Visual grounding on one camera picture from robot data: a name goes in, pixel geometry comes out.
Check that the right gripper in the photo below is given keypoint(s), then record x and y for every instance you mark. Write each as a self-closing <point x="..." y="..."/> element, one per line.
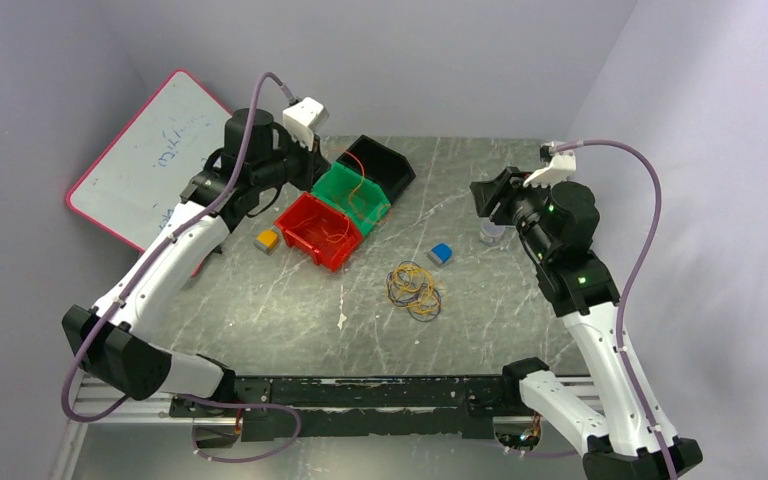
<point x="485" y="191"/>

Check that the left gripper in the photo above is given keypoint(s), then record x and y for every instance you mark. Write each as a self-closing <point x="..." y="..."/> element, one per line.
<point x="314" y="165"/>

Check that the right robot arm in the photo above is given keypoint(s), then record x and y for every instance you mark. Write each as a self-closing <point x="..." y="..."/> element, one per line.
<point x="630" y="437"/>

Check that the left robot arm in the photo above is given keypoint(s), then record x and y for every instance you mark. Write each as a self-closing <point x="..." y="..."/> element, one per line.
<point x="258" y="154"/>

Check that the clear plastic cup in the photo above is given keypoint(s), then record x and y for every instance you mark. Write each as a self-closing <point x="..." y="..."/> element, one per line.
<point x="490" y="233"/>

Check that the green plastic bin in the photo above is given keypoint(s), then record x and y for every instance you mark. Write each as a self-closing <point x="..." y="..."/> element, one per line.
<point x="362" y="200"/>

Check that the red plastic bin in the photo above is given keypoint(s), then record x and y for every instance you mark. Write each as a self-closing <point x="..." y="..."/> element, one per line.
<point x="320" y="231"/>

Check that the yellow eraser block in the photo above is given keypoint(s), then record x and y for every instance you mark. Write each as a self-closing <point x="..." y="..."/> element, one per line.
<point x="267" y="241"/>

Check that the black plastic bin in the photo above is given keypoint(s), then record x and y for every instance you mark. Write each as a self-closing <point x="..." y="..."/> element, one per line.
<point x="389" y="169"/>

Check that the blue eraser block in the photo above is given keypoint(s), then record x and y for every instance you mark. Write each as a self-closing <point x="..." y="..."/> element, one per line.
<point x="440" y="254"/>

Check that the pink framed whiteboard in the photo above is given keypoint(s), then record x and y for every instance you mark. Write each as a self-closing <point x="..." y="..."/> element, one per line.
<point x="131" y="189"/>

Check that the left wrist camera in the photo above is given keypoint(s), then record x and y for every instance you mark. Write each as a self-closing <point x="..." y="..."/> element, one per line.
<point x="303" y="119"/>

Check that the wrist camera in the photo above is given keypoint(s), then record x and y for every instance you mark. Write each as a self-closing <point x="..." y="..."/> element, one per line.
<point x="303" y="119"/>
<point x="558" y="166"/>

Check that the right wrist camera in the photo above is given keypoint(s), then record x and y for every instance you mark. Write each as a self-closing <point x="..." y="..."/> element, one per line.
<point x="558" y="166"/>

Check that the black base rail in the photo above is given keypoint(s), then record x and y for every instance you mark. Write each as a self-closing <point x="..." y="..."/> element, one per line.
<point x="481" y="407"/>

